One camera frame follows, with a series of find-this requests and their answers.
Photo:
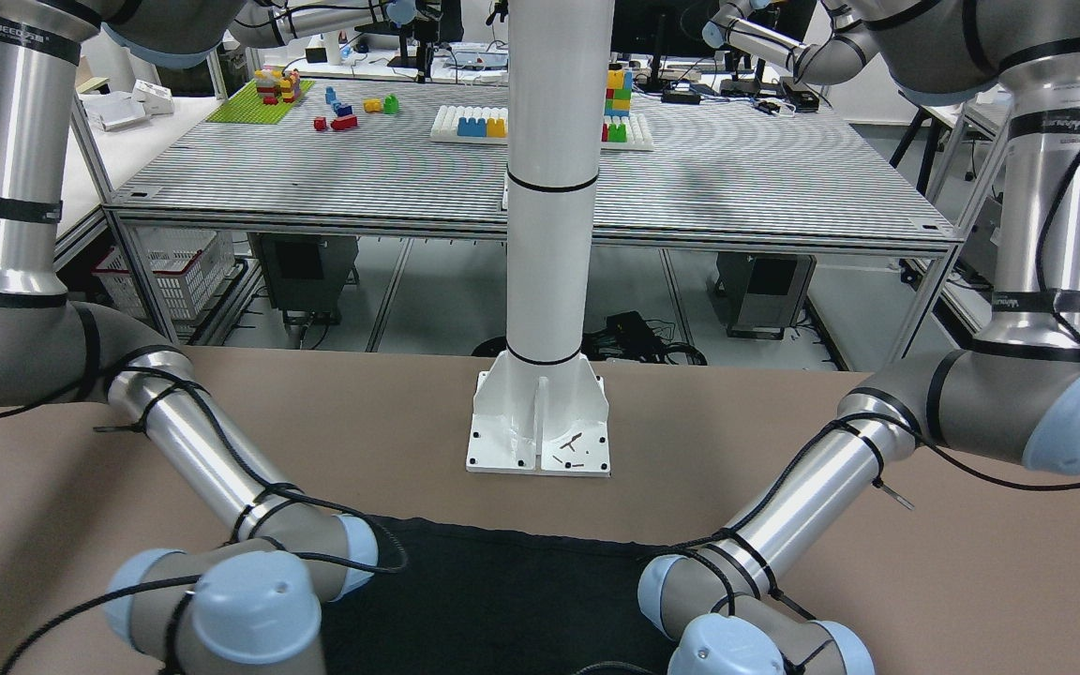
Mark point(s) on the white plastic basket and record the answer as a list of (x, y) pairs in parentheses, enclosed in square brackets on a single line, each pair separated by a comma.
[(188, 264)]

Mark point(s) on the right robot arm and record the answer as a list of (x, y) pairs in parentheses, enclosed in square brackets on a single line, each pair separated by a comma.
[(254, 605)]

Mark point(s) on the black graphic t-shirt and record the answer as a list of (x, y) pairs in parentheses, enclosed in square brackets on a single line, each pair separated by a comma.
[(475, 601)]

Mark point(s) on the green lego baseplate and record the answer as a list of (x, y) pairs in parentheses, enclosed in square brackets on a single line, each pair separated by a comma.
[(247, 107)]

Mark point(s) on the white block tray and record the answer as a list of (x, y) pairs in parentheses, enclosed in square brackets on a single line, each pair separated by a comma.
[(496, 125)]

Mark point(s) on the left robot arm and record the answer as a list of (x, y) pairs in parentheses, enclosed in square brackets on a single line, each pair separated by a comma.
[(1014, 395)]

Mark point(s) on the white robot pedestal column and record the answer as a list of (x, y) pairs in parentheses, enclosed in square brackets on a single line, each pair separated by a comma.
[(541, 409)]

